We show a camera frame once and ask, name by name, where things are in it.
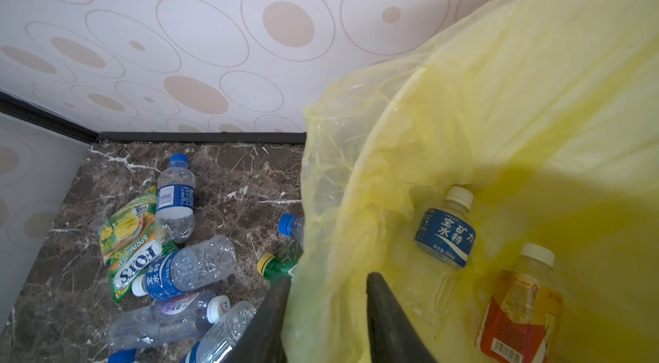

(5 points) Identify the orange tea bottle white cap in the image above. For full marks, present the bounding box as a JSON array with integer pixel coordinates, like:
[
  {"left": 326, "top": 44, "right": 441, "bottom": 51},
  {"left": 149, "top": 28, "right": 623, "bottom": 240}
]
[{"left": 475, "top": 243, "right": 564, "bottom": 362}]

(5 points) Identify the clear crushed bottle blue label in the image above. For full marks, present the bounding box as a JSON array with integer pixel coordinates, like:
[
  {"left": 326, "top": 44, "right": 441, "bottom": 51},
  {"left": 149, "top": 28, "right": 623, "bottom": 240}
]
[{"left": 131, "top": 235, "right": 237, "bottom": 301}]

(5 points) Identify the clear bottle blue label small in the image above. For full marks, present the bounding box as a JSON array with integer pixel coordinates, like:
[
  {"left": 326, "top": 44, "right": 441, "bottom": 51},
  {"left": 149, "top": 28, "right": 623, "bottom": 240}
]
[{"left": 395, "top": 186, "right": 477, "bottom": 328}]

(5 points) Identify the clear bottle grey cap tall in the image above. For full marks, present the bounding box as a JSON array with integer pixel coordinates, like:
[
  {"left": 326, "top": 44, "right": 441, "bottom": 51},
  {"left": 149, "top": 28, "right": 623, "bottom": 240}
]
[{"left": 180, "top": 301, "right": 257, "bottom": 363}]

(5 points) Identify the clear bottle blue cap far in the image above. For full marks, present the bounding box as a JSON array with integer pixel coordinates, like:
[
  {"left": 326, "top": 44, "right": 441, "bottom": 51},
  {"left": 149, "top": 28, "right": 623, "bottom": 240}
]
[{"left": 278, "top": 214, "right": 305, "bottom": 249}]

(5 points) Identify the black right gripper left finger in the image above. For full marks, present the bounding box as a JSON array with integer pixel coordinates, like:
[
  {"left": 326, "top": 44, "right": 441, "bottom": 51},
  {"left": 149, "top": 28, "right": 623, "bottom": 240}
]
[{"left": 225, "top": 277, "right": 292, "bottom": 363}]

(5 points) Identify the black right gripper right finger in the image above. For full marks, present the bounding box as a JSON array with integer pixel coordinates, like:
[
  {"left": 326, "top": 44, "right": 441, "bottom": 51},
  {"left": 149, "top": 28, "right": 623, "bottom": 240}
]
[{"left": 367, "top": 272, "right": 436, "bottom": 363}]

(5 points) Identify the green Fox's candy bag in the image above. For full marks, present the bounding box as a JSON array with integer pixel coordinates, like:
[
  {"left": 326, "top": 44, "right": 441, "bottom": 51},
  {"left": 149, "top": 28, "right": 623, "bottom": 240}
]
[{"left": 98, "top": 186, "right": 178, "bottom": 304}]

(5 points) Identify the yellow plastic bin liner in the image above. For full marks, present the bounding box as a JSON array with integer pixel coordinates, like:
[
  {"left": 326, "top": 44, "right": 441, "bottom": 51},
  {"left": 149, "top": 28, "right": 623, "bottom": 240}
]
[{"left": 282, "top": 0, "right": 658, "bottom": 362}]

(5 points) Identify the clear bottle white cap purple label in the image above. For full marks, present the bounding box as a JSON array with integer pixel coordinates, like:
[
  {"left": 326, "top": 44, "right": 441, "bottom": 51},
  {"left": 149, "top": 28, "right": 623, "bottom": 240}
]
[{"left": 106, "top": 290, "right": 231, "bottom": 352}]

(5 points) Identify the green bottle yellow cap upper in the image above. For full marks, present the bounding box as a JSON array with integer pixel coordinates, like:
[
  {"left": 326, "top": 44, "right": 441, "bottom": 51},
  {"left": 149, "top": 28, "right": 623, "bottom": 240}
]
[{"left": 256, "top": 253, "right": 297, "bottom": 282}]

